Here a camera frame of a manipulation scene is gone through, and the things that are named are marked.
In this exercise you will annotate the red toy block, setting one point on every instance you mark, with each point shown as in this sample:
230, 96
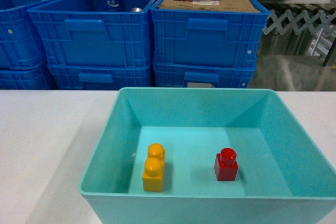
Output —
226, 166

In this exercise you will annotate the teal plastic box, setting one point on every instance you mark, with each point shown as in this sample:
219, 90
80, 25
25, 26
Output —
282, 176

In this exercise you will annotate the yellow toy block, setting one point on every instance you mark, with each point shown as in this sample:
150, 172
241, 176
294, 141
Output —
154, 166

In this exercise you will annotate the blue crate lower right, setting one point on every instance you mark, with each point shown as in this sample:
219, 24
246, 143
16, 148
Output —
175, 75

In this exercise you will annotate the blue crate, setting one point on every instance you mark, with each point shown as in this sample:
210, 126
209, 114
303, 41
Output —
21, 45
100, 78
175, 75
81, 33
205, 38
37, 78

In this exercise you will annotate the blue crate upper right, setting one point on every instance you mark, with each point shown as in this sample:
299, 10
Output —
205, 38

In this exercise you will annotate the silver metal can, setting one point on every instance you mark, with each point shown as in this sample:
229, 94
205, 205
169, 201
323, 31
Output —
136, 10

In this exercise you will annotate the blue crate lower middle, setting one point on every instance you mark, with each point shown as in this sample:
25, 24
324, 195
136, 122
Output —
100, 78

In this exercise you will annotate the blue crate upper middle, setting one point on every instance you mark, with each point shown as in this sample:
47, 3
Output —
81, 33

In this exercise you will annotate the brown cardboard sheet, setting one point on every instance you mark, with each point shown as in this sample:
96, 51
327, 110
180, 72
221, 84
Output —
244, 6

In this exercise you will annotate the blue crate lower left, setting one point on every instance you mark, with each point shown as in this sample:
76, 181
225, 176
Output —
37, 78

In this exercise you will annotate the blue crate upper left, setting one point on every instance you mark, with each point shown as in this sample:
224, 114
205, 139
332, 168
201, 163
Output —
21, 45

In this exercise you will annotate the grey folding scissor gate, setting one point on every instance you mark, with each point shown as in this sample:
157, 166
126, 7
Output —
279, 23

